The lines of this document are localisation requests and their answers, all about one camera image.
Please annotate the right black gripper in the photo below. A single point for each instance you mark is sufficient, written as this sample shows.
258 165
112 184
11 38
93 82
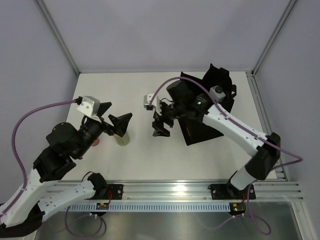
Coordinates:
158 125

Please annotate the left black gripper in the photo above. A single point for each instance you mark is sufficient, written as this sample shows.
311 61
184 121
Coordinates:
120 122

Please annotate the green frosted bottle beige cap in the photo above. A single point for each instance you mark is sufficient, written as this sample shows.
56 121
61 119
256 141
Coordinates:
122 141

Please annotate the orange spray bottle blue top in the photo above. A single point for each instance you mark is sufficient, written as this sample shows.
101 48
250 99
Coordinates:
96 142

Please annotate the white bottle grey cap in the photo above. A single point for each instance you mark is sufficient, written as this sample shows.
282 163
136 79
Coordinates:
217 93

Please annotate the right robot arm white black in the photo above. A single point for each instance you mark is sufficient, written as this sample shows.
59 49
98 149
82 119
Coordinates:
205 108

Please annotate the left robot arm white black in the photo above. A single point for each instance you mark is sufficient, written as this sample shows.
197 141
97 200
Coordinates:
27 209

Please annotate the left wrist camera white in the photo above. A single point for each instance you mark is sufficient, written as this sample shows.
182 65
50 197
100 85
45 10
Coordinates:
89 107

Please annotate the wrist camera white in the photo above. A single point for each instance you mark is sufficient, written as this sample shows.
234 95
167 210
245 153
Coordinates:
89 107
152 102

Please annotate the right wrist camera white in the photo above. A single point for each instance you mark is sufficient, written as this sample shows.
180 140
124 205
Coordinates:
152 102

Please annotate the aluminium mounting rail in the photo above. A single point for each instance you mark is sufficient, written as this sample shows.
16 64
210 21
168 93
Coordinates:
198 191

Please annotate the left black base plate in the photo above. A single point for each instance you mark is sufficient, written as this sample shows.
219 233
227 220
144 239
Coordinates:
116 191

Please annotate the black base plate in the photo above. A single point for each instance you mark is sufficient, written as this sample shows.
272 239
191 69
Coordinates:
226 191
116 191

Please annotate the white slotted cable duct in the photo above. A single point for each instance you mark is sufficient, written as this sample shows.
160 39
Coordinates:
152 207

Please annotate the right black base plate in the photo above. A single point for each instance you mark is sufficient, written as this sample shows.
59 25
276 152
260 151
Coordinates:
226 191

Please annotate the right aluminium corner post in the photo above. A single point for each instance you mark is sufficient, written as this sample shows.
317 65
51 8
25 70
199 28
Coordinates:
274 35

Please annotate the aluminium corner post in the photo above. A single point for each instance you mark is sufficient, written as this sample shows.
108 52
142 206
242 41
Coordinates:
47 16
274 35

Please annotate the left aluminium corner post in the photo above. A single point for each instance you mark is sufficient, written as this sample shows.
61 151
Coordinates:
47 16

